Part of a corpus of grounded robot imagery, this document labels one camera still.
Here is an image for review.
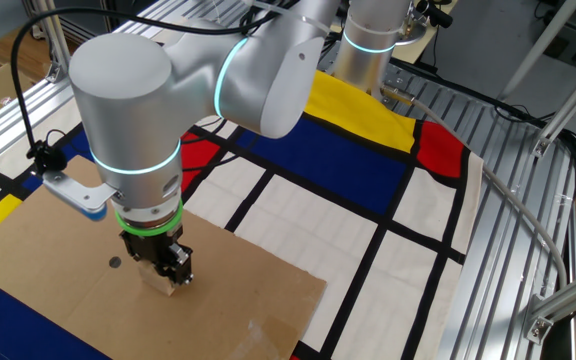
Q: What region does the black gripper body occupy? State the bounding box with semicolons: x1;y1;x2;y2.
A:
120;225;185;266

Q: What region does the small wooden block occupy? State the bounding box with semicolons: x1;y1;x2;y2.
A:
136;260;189;298

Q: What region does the colour block patterned cloth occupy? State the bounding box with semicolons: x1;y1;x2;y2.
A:
0;69;485;360

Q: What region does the brown cardboard sheet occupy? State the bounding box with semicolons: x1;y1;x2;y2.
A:
0;154;328;360

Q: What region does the dark equipment cabinet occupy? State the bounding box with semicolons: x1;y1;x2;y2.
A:
21;0;164;49

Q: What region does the black webcam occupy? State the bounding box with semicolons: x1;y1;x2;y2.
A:
415;0;454;30

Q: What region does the pale grey slanted leg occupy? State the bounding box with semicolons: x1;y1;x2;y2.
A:
497;0;576;101

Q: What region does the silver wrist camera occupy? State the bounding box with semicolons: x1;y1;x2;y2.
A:
41;169;119;222

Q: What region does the aluminium table edge rail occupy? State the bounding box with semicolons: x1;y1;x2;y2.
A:
0;0;229;181

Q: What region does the aluminium frame strut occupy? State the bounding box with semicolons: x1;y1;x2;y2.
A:
521;260;576;346
36;0;78;84
531;58;576;159

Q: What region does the grey cable with brass plug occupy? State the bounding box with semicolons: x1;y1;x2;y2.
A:
380;83;569;290

